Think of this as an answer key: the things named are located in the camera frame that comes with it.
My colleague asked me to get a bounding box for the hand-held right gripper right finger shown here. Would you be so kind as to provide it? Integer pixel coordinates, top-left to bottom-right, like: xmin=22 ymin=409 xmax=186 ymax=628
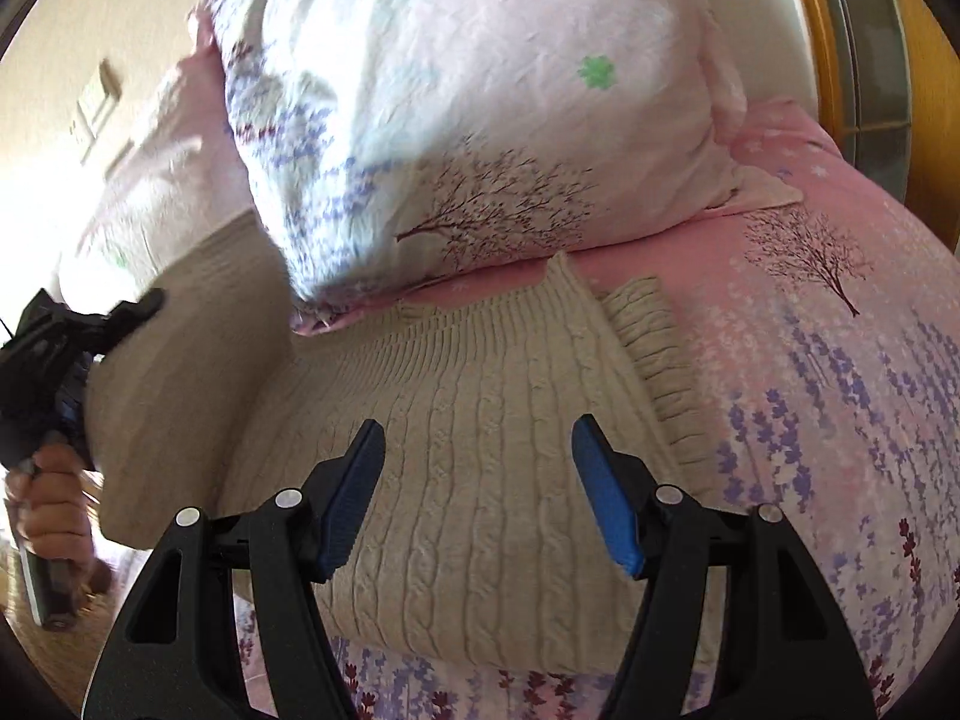
xmin=571 ymin=412 xmax=880 ymax=720

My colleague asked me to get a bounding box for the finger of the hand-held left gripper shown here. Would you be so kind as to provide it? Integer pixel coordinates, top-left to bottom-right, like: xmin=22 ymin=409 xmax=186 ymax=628
xmin=54 ymin=364 xmax=91 ymax=432
xmin=88 ymin=287 xmax=167 ymax=355

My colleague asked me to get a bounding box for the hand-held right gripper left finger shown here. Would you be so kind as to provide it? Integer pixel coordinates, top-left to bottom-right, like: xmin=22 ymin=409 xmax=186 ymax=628
xmin=85 ymin=418 xmax=387 ymax=720

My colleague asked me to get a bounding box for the cream cable-knit sweater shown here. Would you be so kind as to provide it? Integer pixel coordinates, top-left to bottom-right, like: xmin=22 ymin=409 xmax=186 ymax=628
xmin=82 ymin=229 xmax=710 ymax=674

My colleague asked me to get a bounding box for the person's left hand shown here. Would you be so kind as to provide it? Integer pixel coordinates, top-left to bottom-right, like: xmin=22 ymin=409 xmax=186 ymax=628
xmin=4 ymin=442 xmax=96 ymax=565

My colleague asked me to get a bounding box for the pink floral pillow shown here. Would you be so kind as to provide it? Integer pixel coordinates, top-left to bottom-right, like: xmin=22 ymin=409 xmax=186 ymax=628
xmin=56 ymin=52 xmax=263 ymax=295

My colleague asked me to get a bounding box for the pink floral bed sheet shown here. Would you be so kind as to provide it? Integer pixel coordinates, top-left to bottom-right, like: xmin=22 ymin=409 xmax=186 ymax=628
xmin=236 ymin=97 xmax=960 ymax=720

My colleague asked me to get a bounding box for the tree print floral pillow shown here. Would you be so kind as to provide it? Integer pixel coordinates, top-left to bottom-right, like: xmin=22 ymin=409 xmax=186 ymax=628
xmin=202 ymin=0 xmax=808 ymax=317

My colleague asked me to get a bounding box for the wooden glass-panel door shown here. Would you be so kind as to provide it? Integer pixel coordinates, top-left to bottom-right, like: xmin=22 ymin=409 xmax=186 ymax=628
xmin=784 ymin=0 xmax=960 ymax=230

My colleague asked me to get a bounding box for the white wall switch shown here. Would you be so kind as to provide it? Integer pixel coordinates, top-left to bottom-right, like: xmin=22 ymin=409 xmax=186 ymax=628
xmin=71 ymin=62 xmax=125 ymax=160

